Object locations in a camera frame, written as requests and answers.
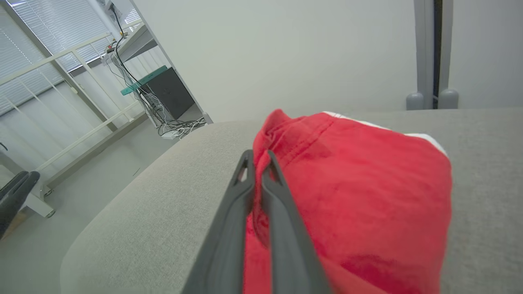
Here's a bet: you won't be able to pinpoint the white desk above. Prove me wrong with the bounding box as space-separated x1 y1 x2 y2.
102 0 213 125

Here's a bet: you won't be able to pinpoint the white window blinds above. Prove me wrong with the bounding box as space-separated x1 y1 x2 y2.
0 0 141 117

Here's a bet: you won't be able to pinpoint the tangle of floor cables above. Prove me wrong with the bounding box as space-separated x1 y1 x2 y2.
107 6 207 138

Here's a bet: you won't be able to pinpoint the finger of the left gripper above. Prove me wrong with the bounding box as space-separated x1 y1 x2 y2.
0 171 41 238
0 171 30 202

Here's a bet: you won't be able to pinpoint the black cabinet with green top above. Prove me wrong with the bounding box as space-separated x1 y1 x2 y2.
121 65 196 121

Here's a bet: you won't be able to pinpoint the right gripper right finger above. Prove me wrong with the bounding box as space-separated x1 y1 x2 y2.
261 150 332 294

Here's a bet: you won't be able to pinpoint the white metal railing frame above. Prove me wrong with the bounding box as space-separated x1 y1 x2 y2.
0 33 148 218

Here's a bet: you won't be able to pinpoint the grey partition post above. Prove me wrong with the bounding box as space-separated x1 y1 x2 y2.
406 0 459 111

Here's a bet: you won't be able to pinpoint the red white-sleeved shirt with label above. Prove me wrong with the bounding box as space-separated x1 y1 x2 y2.
243 108 453 294

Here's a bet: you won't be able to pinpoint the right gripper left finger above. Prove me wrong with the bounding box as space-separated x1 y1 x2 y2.
182 149 256 294

